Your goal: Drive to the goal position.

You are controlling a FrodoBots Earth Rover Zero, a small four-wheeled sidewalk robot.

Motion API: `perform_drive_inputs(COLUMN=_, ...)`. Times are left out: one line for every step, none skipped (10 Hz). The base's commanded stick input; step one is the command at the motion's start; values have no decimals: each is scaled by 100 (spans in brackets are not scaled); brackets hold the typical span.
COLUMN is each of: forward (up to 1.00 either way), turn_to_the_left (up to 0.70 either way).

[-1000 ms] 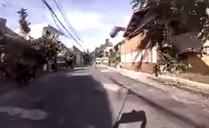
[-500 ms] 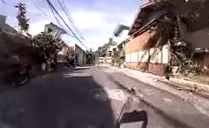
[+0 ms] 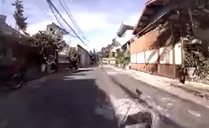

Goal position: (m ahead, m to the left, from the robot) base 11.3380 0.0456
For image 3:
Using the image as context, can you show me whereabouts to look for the pale concrete roadside strip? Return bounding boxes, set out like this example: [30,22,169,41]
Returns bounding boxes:
[103,64,209,102]

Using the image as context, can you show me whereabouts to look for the overhead wires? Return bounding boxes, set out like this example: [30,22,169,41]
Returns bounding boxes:
[46,0,91,48]

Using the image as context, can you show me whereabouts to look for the potted plants and bushes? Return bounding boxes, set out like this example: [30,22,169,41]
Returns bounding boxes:
[178,39,209,86]

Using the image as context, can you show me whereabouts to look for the leafy green tree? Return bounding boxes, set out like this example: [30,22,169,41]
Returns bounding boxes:
[31,29,70,58]

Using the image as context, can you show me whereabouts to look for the dark roofed building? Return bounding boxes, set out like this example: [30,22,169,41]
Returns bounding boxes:
[0,11,43,88]

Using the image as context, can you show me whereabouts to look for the distant row of trees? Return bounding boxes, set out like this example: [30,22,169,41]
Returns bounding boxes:
[89,37,131,66]

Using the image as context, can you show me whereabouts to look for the tall conifer tree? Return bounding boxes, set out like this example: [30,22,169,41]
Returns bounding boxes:
[11,0,29,34]

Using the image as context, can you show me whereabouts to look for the orange and white building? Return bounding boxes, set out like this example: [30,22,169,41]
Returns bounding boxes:
[116,0,209,80]

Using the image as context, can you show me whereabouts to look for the grey wall building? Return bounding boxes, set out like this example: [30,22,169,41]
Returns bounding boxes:
[76,44,92,68]

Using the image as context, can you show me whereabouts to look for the white building with roof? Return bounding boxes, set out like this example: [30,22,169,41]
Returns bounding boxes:
[45,22,72,65]

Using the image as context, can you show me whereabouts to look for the parked motorcycle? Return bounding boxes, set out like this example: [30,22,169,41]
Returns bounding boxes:
[0,58,28,90]

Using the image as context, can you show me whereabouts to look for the grey asphalt road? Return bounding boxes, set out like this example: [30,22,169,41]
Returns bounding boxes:
[0,65,209,128]

